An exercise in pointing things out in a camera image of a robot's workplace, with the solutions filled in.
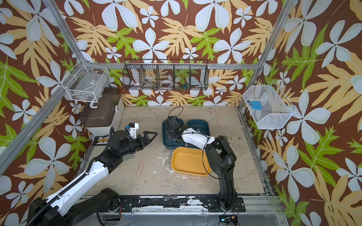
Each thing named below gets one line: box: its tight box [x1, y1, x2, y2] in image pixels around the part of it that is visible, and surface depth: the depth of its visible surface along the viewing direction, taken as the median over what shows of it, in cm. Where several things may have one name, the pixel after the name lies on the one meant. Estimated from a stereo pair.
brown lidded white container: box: [78, 86, 125, 137], surface depth 96 cm
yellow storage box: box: [171, 146, 212, 177], surface depth 91 cm
